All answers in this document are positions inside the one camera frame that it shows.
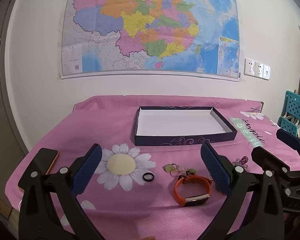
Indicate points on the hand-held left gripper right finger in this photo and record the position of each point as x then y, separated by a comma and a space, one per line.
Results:
215, 170

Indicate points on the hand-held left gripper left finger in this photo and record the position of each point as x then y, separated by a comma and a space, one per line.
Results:
90, 167

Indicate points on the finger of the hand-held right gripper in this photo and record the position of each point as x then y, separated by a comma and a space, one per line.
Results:
287, 138
265, 157

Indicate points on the orange smartwatch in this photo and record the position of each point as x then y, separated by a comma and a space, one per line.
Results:
195, 201

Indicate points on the green yellow charm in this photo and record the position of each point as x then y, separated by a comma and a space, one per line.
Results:
169, 168

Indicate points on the dark purple shallow box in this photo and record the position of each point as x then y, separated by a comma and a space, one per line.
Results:
180, 127

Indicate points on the teal plastic rack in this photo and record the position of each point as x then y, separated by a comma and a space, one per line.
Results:
293, 105

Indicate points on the black smartphone with orange edge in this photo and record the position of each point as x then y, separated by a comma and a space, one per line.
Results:
49, 157

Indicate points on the pink floral tablecloth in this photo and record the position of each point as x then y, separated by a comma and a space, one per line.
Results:
130, 205

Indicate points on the white wall socket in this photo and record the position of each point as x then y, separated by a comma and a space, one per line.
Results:
249, 67
266, 72
259, 69

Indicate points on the colourful wall map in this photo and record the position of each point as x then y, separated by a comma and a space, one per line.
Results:
140, 30

